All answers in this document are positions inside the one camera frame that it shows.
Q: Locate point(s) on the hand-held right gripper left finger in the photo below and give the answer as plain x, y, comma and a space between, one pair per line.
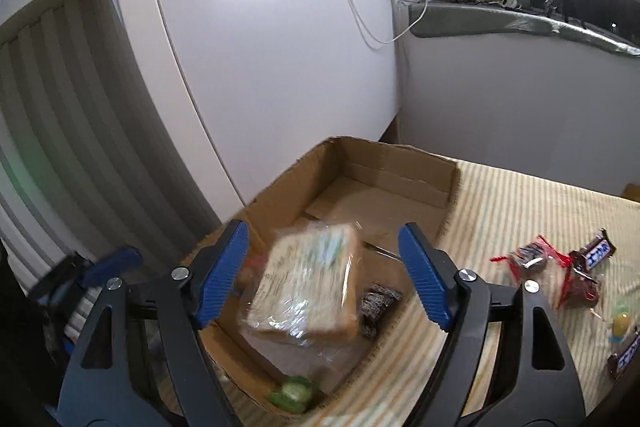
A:
220, 277

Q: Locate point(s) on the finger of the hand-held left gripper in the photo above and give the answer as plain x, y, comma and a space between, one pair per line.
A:
115, 262

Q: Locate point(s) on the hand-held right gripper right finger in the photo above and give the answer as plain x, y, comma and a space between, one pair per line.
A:
425, 277

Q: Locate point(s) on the small black patterned packet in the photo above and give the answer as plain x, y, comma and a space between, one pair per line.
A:
375, 307

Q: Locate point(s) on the sandwich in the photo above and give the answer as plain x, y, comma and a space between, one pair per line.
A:
305, 287

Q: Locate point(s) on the cardboard box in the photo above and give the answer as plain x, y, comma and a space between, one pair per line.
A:
380, 187

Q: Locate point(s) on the red-wrapped dark candy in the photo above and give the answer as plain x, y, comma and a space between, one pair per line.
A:
530, 256
582, 289

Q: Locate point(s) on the green candy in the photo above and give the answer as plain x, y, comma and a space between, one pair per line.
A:
292, 394

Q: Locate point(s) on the brown chocolate bar packet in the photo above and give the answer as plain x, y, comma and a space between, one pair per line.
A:
595, 253
625, 359

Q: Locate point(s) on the yellow jelly cup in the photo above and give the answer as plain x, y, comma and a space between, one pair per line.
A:
622, 323

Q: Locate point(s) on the striped yellow bed sheet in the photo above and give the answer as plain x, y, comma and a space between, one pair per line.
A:
510, 217

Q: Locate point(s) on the white wardrobe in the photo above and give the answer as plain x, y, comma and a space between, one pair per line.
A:
250, 32

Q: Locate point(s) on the grey windowsill mat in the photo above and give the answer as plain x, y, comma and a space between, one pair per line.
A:
475, 19

